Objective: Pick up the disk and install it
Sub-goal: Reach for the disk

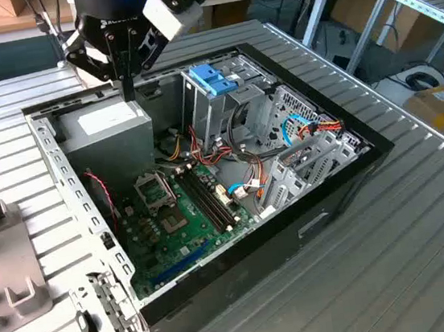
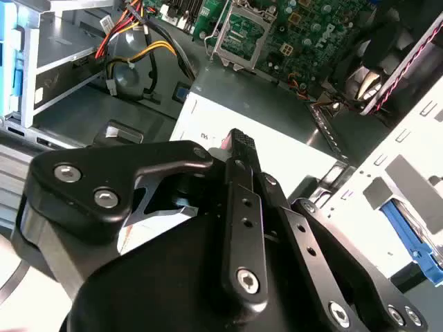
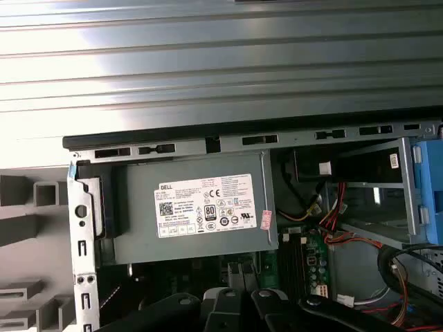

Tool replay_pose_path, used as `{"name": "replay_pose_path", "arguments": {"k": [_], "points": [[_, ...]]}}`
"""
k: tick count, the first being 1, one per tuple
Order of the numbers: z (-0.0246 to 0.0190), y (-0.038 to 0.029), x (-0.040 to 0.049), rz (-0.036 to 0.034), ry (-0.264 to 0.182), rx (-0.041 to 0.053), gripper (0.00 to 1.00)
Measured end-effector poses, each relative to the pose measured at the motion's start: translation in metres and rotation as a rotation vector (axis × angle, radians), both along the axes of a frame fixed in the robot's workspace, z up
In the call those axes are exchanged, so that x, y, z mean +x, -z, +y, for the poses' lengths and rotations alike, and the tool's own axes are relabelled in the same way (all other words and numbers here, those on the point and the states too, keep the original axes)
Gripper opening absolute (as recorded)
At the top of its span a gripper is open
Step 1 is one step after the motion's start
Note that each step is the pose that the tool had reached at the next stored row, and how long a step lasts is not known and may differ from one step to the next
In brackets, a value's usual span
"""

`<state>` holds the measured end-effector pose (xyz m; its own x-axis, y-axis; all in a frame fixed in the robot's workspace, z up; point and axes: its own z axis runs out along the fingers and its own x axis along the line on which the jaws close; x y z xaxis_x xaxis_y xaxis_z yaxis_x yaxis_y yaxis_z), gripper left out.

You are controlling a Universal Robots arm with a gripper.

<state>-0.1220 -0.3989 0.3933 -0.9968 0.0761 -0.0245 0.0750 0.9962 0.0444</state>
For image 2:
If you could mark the hard disk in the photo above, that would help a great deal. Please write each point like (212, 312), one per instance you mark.
(425, 238)

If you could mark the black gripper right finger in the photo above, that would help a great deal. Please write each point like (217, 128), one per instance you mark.
(322, 276)

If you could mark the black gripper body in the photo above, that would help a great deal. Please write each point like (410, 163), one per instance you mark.
(166, 283)

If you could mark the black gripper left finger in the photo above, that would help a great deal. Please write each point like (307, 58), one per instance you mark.
(86, 186)

